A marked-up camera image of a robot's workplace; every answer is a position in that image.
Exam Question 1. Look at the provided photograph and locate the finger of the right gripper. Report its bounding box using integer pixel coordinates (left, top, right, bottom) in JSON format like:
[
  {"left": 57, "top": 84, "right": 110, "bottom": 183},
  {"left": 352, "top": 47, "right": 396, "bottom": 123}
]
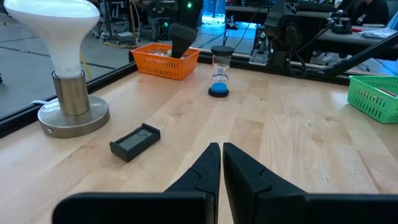
[
  {"left": 169, "top": 24, "right": 183, "bottom": 59},
  {"left": 182, "top": 24, "right": 198, "bottom": 59}
]

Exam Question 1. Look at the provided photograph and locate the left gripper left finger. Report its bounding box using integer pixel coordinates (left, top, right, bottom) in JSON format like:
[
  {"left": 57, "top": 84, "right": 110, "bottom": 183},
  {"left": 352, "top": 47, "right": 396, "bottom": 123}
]
[{"left": 52, "top": 142, "right": 221, "bottom": 224}]

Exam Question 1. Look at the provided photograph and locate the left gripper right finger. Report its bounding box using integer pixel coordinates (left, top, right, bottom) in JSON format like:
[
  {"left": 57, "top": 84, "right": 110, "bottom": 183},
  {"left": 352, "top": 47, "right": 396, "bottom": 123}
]
[{"left": 223, "top": 142, "right": 398, "bottom": 224}]

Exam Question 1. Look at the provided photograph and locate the white USB wall charger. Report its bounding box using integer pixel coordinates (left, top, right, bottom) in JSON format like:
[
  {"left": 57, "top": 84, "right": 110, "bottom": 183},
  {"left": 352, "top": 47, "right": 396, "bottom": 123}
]
[{"left": 150, "top": 48, "right": 174, "bottom": 58}]

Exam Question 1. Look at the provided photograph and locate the green plastic basket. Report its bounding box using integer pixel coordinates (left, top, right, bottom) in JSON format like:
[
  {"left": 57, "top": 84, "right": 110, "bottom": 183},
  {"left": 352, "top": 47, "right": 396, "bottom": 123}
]
[{"left": 347, "top": 75, "right": 398, "bottom": 124}]

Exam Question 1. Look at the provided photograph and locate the grey office desk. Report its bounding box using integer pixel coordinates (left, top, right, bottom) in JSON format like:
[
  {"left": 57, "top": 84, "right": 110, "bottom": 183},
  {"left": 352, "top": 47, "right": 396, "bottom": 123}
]
[{"left": 317, "top": 24, "right": 398, "bottom": 47}]

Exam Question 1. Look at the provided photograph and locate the black box with green lights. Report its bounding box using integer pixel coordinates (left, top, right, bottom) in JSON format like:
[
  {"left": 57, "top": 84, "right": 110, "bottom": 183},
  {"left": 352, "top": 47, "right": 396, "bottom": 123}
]
[{"left": 149, "top": 17, "right": 175, "bottom": 43}]

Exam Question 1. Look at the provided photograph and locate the orange plastic basket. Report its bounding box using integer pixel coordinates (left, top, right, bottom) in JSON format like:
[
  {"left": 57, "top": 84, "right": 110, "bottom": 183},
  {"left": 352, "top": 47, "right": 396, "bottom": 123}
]
[{"left": 130, "top": 42, "right": 201, "bottom": 81}]

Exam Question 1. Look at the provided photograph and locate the blue sand hourglass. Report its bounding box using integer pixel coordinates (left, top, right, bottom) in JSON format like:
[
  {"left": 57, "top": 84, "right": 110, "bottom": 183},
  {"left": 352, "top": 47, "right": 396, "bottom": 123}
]
[{"left": 207, "top": 45, "right": 235, "bottom": 98}]

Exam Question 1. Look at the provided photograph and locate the small black digital display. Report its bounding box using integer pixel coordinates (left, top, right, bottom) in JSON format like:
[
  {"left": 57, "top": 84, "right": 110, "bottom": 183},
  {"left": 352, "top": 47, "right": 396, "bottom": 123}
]
[{"left": 109, "top": 123, "right": 162, "bottom": 163}]

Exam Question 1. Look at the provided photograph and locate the white bulb table lamp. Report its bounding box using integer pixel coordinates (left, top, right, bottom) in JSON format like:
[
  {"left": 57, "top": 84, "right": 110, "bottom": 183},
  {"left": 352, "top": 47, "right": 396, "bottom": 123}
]
[{"left": 3, "top": 0, "right": 111, "bottom": 139}]

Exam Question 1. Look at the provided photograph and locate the person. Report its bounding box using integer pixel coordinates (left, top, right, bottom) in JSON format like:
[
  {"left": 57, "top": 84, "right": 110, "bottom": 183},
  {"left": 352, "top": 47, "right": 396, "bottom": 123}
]
[{"left": 338, "top": 0, "right": 391, "bottom": 27}]

